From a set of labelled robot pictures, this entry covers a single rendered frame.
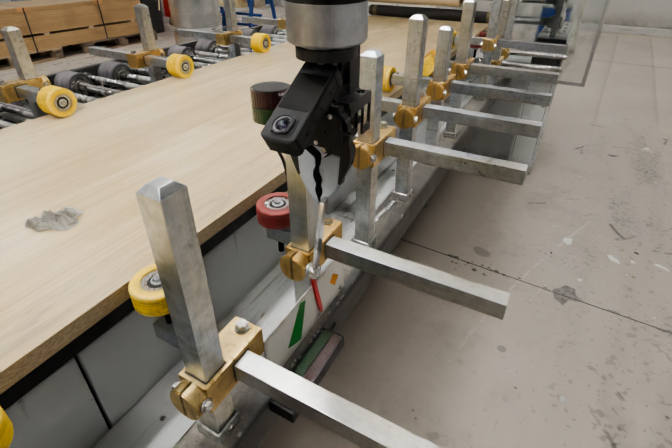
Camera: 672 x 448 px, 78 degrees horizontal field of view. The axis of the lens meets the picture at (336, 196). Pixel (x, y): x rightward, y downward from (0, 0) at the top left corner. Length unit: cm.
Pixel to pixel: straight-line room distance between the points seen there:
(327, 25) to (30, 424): 65
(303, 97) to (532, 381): 146
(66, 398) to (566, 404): 146
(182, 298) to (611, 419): 151
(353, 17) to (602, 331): 177
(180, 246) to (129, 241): 30
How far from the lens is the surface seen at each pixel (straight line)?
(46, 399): 76
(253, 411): 73
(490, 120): 108
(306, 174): 55
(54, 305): 69
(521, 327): 191
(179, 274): 48
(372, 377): 162
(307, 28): 46
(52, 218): 87
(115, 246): 76
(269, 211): 75
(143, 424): 87
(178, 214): 45
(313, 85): 47
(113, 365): 81
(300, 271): 71
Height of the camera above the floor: 131
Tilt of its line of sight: 31 degrees down
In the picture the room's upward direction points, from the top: straight up
